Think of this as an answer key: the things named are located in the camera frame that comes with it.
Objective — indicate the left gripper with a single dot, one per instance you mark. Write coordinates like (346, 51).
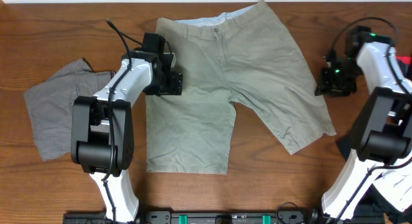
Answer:
(176, 85)

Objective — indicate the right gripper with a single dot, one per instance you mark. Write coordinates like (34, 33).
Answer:
(324, 86)

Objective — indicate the black garment with red band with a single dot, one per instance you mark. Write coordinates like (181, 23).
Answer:
(380, 140)

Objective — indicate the khaki shorts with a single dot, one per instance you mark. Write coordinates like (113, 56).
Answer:
(249, 57)

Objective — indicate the white shirt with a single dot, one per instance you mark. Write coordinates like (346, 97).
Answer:
(395, 187)

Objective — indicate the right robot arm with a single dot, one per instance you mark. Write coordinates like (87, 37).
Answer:
(369, 51)

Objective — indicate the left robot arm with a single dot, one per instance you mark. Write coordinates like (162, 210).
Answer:
(102, 140)

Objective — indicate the folded grey shorts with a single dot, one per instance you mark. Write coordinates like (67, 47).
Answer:
(50, 105)

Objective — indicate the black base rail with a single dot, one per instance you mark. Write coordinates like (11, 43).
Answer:
(166, 217)

